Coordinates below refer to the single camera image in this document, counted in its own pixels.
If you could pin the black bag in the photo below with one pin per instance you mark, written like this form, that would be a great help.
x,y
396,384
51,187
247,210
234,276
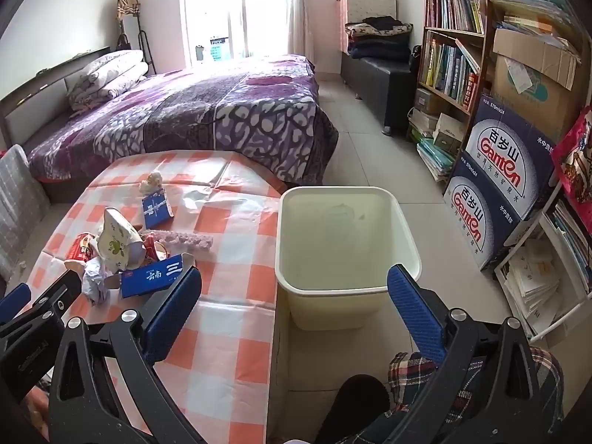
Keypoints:
x,y
415,58

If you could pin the standing mirror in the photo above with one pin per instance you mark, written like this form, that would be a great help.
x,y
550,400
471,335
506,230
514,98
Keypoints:
x,y
129,32

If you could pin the blue plastic crate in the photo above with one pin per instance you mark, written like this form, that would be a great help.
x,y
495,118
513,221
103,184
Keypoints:
x,y
219,48

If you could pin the white metal rack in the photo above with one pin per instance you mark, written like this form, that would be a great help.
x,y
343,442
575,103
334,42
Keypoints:
x,y
550,323

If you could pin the red snack bag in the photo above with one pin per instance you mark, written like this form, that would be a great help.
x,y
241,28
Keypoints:
x,y
576,171

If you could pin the small blue patterned packet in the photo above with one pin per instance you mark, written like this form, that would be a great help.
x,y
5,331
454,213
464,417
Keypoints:
x,y
156,210

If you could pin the large brown cardboard box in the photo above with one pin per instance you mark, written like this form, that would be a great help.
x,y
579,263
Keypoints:
x,y
532,83

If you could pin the stack of white papers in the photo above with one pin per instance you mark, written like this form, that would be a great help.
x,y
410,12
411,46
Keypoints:
x,y
532,277

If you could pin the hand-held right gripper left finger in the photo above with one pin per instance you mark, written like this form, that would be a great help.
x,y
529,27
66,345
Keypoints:
x,y
173,310

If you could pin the dark blue cigarette box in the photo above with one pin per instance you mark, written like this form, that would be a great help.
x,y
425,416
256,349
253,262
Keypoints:
x,y
148,280

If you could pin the orange white checked tablecloth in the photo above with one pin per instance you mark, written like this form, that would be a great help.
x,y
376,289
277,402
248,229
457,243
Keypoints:
x,y
222,249

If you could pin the cream plastic trash bin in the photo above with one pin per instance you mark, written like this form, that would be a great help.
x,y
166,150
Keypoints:
x,y
342,249

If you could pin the purple patterned blanket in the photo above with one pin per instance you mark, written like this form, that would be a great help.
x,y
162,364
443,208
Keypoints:
x,y
208,111

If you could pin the stack of teal folders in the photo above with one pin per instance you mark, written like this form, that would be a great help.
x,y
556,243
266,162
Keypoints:
x,y
434,159

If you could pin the pink crocheted strip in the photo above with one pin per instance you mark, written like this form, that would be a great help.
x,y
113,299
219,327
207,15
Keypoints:
x,y
185,239

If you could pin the dark jug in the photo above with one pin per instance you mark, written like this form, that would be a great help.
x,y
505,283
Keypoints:
x,y
199,52

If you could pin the row of thick books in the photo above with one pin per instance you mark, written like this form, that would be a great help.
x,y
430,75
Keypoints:
x,y
448,71

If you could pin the row of thin books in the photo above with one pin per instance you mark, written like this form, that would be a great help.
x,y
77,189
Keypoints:
x,y
455,9

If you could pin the person's plaid pants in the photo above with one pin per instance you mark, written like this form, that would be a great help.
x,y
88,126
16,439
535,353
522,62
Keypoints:
x,y
550,379

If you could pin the folded floral quilt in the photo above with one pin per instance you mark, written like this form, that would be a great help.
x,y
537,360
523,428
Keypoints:
x,y
108,76

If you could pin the pile of paper folders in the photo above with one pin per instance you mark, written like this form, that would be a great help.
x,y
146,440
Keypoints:
x,y
532,0

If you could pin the red cloth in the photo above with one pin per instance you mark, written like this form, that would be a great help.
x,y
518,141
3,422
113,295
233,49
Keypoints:
x,y
3,152

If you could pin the clover print paper cup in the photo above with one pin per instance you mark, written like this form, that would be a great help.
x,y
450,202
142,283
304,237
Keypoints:
x,y
115,238

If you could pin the crumpled white paper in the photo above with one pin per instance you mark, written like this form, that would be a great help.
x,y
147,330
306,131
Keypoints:
x,y
97,282

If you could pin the white curtain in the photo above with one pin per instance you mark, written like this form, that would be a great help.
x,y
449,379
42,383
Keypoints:
x,y
301,14

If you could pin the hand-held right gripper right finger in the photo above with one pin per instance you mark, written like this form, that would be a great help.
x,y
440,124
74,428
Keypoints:
x,y
416,314

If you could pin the wooden bookshelf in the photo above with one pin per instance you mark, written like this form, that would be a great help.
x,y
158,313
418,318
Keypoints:
x,y
486,18

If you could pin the bed with grey headboard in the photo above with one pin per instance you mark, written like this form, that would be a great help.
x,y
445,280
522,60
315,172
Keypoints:
x,y
46,88

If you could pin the window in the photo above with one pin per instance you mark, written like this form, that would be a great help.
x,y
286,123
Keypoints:
x,y
240,14

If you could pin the grey checked cloth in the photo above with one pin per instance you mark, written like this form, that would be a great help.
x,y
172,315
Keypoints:
x,y
21,203

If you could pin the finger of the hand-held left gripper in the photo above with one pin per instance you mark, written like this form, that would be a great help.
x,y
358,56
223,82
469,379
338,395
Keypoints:
x,y
55,291
14,301

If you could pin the red snack packet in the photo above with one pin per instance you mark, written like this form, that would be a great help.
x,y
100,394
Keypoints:
x,y
81,247

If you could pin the stack of folded clothes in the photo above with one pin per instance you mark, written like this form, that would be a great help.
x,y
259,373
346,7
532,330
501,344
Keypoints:
x,y
377,39

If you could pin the pink white drawer cabinet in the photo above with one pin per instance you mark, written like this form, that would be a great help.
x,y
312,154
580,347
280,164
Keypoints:
x,y
367,7

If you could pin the black leather bench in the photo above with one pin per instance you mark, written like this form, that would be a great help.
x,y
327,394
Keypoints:
x,y
374,83

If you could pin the stack of books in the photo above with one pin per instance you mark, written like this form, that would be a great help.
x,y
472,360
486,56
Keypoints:
x,y
423,122

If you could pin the plaid cloth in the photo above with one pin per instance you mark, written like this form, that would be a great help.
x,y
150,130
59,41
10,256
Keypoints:
x,y
126,5

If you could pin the crumpled white tissue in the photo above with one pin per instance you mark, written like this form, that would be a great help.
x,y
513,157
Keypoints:
x,y
150,182

